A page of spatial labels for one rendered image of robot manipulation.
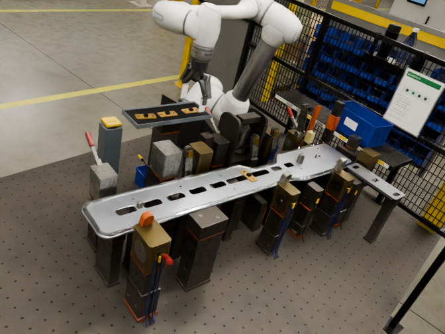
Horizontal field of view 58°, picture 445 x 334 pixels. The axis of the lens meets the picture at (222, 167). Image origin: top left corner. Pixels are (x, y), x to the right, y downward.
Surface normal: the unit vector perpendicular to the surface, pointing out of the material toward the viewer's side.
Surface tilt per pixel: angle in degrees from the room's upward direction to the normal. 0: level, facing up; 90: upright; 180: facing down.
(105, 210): 0
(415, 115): 90
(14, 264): 0
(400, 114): 90
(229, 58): 90
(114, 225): 0
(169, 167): 90
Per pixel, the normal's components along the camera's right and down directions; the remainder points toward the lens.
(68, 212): 0.22, -0.82
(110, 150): 0.60, 0.54
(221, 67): -0.65, 0.28
